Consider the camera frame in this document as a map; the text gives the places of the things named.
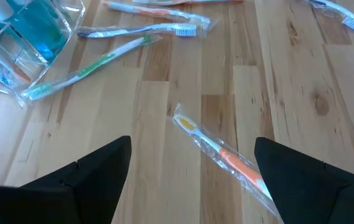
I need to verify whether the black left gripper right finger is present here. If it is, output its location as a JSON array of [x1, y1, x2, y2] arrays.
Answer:
[[254, 137, 354, 224]]

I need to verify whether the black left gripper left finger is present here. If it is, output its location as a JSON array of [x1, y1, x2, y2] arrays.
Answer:
[[0, 136, 133, 224]]

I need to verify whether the orange toothbrush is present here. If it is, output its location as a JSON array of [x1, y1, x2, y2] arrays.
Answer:
[[172, 103, 285, 224], [101, 0, 212, 30]]

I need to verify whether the pink toothbrush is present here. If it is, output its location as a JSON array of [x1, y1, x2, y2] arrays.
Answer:
[[11, 64, 32, 83]]

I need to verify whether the green toothbrush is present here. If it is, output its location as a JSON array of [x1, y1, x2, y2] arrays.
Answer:
[[16, 33, 164, 108]]

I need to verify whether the blue mouthwash bottle white cap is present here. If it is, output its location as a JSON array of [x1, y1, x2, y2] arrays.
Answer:
[[0, 0, 72, 62]]

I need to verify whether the clear acrylic organizer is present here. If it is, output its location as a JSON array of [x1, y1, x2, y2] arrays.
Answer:
[[0, 0, 86, 94]]

